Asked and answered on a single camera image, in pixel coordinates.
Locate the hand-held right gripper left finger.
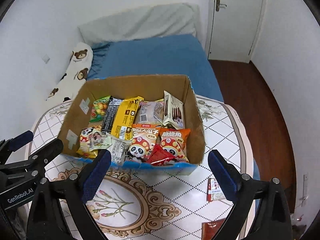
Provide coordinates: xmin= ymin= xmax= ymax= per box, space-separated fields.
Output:
xmin=26 ymin=149 xmax=112 ymax=240

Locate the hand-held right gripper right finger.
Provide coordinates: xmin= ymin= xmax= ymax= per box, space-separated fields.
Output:
xmin=208 ymin=149 xmax=293 ymax=240

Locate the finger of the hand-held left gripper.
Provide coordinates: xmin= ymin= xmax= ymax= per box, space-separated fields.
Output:
xmin=0 ymin=130 xmax=34 ymax=165
xmin=0 ymin=138 xmax=64 ymax=180

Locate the green candy packet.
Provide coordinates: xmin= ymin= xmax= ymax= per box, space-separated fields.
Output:
xmin=90 ymin=95 xmax=111 ymax=123

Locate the white chocolate cookie packet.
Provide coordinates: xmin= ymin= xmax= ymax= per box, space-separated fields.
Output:
xmin=162 ymin=90 xmax=185 ymax=129

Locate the blue green cardboard box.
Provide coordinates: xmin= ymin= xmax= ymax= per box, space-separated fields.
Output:
xmin=57 ymin=74 xmax=207 ymax=176

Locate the red white snack packet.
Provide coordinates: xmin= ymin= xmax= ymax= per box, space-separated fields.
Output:
xmin=207 ymin=178 xmax=227 ymax=202

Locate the white grey snack packet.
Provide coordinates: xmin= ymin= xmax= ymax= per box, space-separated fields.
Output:
xmin=107 ymin=137 xmax=133 ymax=167

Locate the yellow panda snack bag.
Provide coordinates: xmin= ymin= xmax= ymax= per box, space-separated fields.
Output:
xmin=76 ymin=125 xmax=113 ymax=158

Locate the cream orange panda snack bag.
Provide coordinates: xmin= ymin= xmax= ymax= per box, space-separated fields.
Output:
xmin=125 ymin=124 xmax=160 ymax=163

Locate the white patterned tablecloth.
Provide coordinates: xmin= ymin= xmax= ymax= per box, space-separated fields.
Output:
xmin=30 ymin=95 xmax=254 ymax=240

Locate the brown snack packet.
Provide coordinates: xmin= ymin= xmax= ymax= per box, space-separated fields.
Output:
xmin=201 ymin=219 xmax=227 ymax=240

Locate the yellow black snack packet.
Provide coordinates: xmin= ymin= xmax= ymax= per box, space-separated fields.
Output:
xmin=110 ymin=96 xmax=145 ymax=140

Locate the red triangular snack packet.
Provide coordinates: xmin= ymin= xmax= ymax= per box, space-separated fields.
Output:
xmin=146 ymin=144 xmax=177 ymax=167

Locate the clear wrapped pastry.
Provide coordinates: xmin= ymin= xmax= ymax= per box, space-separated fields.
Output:
xmin=137 ymin=100 xmax=165 ymax=126

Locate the white bear print pillow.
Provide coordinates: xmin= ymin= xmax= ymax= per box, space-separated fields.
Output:
xmin=46 ymin=42 xmax=94 ymax=102

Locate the blue bed mattress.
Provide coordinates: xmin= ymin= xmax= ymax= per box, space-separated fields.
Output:
xmin=86 ymin=34 xmax=225 ymax=103

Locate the white door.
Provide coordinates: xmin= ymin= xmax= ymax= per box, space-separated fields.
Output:
xmin=205 ymin=0 xmax=265 ymax=64

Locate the grey pillow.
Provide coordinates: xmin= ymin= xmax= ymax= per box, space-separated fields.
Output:
xmin=78 ymin=3 xmax=200 ymax=44

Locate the white wall socket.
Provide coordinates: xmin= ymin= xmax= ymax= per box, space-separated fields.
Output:
xmin=302 ymin=172 xmax=309 ymax=200

